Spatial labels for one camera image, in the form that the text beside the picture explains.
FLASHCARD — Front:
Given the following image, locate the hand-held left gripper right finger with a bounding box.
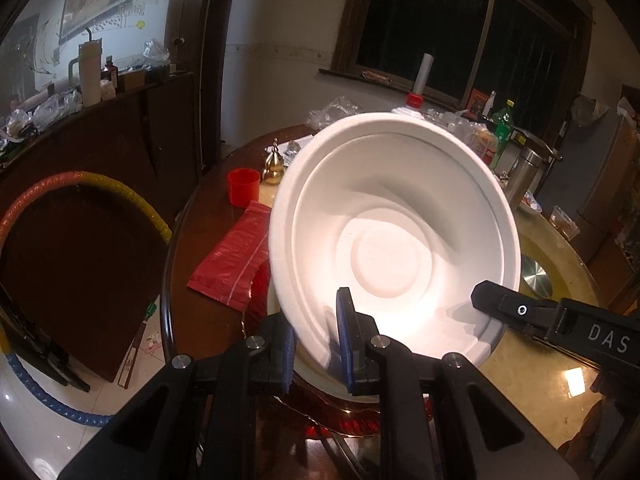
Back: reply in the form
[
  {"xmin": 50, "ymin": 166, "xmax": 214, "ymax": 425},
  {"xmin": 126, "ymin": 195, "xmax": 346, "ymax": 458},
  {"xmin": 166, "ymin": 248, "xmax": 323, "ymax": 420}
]
[{"xmin": 335, "ymin": 286, "xmax": 578, "ymax": 480}]

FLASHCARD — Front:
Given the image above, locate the red plastic packet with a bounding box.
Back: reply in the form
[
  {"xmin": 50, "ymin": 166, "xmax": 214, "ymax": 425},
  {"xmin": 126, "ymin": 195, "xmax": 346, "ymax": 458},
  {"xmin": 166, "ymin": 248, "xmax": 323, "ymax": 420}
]
[{"xmin": 186, "ymin": 200, "xmax": 275, "ymax": 309}]

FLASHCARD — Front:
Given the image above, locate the round gold mat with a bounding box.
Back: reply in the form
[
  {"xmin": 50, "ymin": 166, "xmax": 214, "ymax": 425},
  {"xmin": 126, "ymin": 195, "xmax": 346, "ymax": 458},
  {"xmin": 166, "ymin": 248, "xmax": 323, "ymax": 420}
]
[{"xmin": 515, "ymin": 232, "xmax": 601, "ymax": 311}]

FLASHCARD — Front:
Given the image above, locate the beige tumbler with handle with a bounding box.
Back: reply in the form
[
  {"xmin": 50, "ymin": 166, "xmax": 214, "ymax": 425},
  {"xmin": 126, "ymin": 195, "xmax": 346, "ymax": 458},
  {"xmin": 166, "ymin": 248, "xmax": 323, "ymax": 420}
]
[{"xmin": 67, "ymin": 39, "xmax": 103, "ymax": 107}]

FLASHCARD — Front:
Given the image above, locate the jar with orange label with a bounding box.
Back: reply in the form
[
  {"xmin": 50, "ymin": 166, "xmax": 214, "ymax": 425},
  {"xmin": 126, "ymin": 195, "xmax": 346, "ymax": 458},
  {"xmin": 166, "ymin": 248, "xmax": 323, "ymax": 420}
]
[{"xmin": 470, "ymin": 125, "xmax": 498, "ymax": 166}]

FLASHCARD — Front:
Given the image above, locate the multicoloured hula hoop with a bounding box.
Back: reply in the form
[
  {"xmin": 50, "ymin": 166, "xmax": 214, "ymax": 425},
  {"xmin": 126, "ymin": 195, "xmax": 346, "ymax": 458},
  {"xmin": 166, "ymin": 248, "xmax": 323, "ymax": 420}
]
[{"xmin": 0, "ymin": 171, "xmax": 173, "ymax": 428}]

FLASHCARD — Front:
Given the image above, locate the white roll tube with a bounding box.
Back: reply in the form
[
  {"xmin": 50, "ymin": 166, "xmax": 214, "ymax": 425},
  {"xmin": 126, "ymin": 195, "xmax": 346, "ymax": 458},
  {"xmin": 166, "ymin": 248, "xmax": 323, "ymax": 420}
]
[{"xmin": 412, "ymin": 53, "xmax": 433, "ymax": 98}]

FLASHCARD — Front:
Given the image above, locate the clear plastic food box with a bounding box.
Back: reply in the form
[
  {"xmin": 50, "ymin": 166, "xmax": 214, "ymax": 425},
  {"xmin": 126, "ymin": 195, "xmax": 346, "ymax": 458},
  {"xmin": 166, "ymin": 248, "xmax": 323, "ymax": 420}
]
[{"xmin": 548, "ymin": 205, "xmax": 581, "ymax": 241}]

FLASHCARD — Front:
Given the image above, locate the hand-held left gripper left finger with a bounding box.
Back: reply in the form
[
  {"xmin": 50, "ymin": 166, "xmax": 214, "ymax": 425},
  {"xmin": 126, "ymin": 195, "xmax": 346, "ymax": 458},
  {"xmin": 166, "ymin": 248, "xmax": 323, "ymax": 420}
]
[{"xmin": 60, "ymin": 312, "xmax": 298, "ymax": 480}]

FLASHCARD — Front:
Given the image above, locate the round metal disc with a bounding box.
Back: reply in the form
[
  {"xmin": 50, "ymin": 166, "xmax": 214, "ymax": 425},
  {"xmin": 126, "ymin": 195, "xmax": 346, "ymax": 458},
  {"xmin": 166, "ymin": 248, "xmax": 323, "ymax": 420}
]
[{"xmin": 520, "ymin": 255, "xmax": 555, "ymax": 297}]

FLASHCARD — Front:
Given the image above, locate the clear bottle with red cap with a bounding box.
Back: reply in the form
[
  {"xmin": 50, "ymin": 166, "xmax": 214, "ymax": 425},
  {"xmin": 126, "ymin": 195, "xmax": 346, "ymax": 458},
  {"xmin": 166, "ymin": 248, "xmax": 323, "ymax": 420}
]
[{"xmin": 392, "ymin": 92, "xmax": 426, "ymax": 117}]

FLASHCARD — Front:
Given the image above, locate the white paper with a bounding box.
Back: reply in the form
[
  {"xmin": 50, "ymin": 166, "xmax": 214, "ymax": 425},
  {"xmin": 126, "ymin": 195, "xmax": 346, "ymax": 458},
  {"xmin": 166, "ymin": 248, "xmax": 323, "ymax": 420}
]
[{"xmin": 250, "ymin": 134, "xmax": 317, "ymax": 158}]

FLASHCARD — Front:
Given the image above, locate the dark wooden cabinet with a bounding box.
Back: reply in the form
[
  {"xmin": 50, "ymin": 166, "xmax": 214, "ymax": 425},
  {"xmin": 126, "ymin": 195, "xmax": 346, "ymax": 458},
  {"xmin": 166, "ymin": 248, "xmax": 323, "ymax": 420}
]
[{"xmin": 0, "ymin": 72, "xmax": 201, "ymax": 381}]

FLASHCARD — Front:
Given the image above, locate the brass bell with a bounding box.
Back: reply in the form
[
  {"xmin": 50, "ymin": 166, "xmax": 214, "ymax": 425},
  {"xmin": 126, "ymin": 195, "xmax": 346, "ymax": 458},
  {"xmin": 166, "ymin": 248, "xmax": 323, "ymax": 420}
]
[{"xmin": 261, "ymin": 138, "xmax": 287, "ymax": 184}]

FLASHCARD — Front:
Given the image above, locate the dark framed window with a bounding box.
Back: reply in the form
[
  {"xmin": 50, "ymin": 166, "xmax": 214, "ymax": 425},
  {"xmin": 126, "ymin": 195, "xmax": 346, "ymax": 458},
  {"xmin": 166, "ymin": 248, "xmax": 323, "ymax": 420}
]
[{"xmin": 332, "ymin": 0, "xmax": 596, "ymax": 106}]

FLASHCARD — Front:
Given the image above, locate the green soda bottle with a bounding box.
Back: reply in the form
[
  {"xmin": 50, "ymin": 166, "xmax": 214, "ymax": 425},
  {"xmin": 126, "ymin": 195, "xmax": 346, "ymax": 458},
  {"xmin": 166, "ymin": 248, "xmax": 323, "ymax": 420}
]
[{"xmin": 489, "ymin": 100, "xmax": 517, "ymax": 171}]

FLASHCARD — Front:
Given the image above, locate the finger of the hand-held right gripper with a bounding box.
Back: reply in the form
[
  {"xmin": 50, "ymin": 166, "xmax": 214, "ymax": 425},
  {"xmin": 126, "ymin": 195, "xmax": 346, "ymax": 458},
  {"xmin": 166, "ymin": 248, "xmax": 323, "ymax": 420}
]
[{"xmin": 470, "ymin": 280, "xmax": 562, "ymax": 342}]

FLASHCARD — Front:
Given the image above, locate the large white foam bowl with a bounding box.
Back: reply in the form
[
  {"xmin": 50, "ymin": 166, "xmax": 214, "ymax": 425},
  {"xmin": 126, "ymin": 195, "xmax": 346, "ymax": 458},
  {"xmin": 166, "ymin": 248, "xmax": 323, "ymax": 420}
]
[{"xmin": 268, "ymin": 112, "xmax": 522, "ymax": 376}]

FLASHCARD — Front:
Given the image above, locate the red plastic cup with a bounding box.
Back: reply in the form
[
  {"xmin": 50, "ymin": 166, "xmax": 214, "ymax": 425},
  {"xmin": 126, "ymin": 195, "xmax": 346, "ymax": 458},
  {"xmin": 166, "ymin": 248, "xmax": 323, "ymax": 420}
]
[{"xmin": 227, "ymin": 169, "xmax": 261, "ymax": 208}]

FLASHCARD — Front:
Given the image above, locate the grey fridge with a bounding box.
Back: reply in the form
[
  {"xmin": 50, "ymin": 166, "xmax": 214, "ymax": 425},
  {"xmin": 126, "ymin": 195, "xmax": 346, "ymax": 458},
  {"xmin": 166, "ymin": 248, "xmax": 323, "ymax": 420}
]
[{"xmin": 537, "ymin": 105, "xmax": 640, "ymax": 261}]

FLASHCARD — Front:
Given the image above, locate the steel thermos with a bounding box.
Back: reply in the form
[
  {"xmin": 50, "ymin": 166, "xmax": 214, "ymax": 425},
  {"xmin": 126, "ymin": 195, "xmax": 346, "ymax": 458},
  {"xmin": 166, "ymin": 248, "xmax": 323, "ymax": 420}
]
[{"xmin": 502, "ymin": 147, "xmax": 543, "ymax": 213}]

